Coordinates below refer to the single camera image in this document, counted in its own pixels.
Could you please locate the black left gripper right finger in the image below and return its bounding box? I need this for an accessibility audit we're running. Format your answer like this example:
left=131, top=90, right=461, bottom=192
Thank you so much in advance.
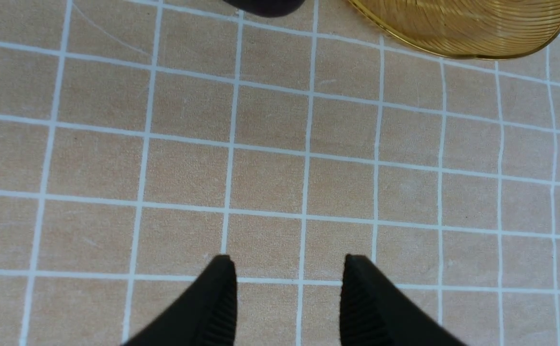
left=340, top=254, right=465, bottom=346

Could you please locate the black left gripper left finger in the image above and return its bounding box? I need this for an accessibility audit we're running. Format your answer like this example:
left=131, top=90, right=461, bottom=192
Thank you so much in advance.
left=124, top=255, right=238, bottom=346

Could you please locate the purple eggplant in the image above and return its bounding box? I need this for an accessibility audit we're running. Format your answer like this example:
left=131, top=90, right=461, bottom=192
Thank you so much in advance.
left=223, top=0, right=305, bottom=18

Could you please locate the checkered orange tablecloth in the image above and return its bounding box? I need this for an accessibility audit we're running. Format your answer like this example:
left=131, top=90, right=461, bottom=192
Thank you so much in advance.
left=0, top=0, right=560, bottom=346

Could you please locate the amber glass plate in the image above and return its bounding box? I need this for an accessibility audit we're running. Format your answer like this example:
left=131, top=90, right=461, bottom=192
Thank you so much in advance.
left=350, top=0, right=560, bottom=61

